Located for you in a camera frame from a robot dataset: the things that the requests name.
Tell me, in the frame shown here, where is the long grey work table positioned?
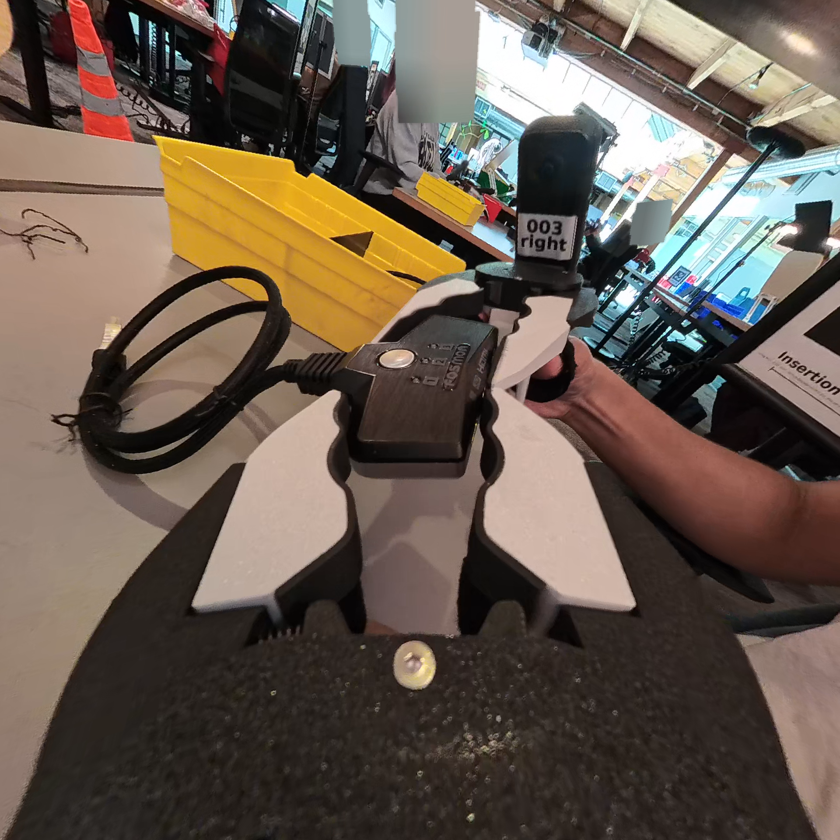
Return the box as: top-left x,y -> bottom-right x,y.
392,187 -> 518,263

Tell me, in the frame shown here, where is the yellow plastic bin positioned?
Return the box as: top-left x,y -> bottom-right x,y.
152,134 -> 468,353
415,172 -> 488,227

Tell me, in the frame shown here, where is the black thread tangle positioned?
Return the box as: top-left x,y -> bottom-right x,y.
0,208 -> 90,261

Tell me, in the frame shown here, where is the orange traffic cone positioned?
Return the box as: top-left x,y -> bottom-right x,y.
67,0 -> 135,143

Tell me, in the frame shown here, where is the person's white shirt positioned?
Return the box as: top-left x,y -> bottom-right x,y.
735,617 -> 840,840

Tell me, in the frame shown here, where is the black office chair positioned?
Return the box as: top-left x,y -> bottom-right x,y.
223,0 -> 304,160

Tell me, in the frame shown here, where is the person's right hand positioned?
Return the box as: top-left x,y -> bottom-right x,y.
532,336 -> 614,424

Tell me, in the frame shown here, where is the white printed marker sign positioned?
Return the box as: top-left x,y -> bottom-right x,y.
735,281 -> 840,435

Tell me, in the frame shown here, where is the person's right forearm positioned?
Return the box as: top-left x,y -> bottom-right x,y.
584,367 -> 840,584

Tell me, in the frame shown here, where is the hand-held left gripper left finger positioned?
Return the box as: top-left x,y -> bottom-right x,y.
190,394 -> 366,634

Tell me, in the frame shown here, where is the grey desk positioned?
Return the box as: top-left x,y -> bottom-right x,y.
0,120 -> 592,808

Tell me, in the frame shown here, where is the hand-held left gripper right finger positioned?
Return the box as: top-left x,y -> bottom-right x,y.
459,385 -> 637,637

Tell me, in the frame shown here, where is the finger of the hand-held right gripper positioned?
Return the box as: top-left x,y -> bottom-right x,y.
371,292 -> 487,345
493,295 -> 572,401

